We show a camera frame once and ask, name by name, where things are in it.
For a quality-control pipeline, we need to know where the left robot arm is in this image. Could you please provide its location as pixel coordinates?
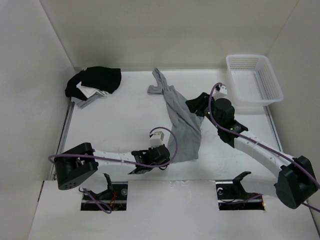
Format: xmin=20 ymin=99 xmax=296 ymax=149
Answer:
xmin=53 ymin=142 xmax=170 ymax=201

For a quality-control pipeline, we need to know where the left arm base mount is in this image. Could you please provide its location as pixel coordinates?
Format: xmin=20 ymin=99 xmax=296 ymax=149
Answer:
xmin=78 ymin=182 xmax=128 ymax=214

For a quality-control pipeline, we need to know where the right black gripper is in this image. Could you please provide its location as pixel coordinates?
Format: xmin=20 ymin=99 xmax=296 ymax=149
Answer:
xmin=185 ymin=92 xmax=222 ymax=129

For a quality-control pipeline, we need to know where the white folded tank top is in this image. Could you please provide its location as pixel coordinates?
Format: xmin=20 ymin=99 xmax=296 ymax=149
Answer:
xmin=76 ymin=81 xmax=109 ymax=99

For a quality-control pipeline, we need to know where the aluminium table rail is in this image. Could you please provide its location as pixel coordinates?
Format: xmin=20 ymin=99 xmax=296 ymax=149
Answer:
xmin=263 ymin=106 xmax=283 ymax=152
xmin=48 ymin=101 xmax=75 ymax=181

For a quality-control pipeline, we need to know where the left aluminium table rail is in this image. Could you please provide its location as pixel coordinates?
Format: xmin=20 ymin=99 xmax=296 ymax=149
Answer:
xmin=48 ymin=101 xmax=75 ymax=181

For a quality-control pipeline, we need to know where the right aluminium table rail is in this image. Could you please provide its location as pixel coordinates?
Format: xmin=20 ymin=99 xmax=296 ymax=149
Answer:
xmin=263 ymin=106 xmax=283 ymax=152

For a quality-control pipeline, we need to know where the white plastic basket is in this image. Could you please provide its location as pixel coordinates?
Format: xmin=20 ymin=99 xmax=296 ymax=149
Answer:
xmin=225 ymin=54 xmax=284 ymax=107

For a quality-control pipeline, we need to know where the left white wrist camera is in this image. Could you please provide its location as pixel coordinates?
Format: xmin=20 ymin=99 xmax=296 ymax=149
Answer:
xmin=149 ymin=131 xmax=164 ymax=148

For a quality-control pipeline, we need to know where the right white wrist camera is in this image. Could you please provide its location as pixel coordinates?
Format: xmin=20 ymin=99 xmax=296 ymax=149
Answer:
xmin=213 ymin=84 xmax=228 ymax=100

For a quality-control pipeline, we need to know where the grey tank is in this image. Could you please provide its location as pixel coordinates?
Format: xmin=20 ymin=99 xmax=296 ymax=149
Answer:
xmin=71 ymin=92 xmax=106 ymax=109
xmin=147 ymin=68 xmax=204 ymax=163

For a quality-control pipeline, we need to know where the grey folded tank top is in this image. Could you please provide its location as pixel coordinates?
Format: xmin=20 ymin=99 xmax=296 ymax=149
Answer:
xmin=71 ymin=92 xmax=106 ymax=109

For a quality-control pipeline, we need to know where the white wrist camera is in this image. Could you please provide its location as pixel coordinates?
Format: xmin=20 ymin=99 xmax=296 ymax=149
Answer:
xmin=213 ymin=84 xmax=228 ymax=100
xmin=149 ymin=131 xmax=164 ymax=148

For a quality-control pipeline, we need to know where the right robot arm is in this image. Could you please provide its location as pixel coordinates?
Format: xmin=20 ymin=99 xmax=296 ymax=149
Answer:
xmin=185 ymin=92 xmax=320 ymax=209

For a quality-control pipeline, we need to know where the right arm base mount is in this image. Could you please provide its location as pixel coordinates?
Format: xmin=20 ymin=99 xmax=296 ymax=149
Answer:
xmin=215 ymin=180 xmax=265 ymax=211

